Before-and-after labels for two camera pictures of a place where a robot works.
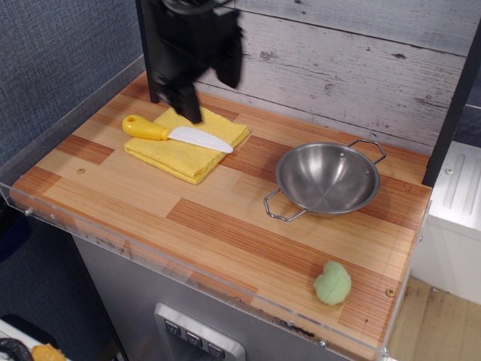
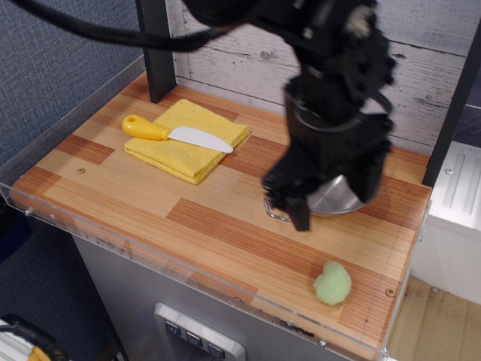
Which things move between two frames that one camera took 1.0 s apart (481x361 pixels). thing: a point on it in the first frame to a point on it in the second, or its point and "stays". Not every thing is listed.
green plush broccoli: x=334 y=284 stays
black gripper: x=192 y=37 to x=337 y=118
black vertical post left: x=152 y=19 stays
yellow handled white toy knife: x=137 y=127 stays
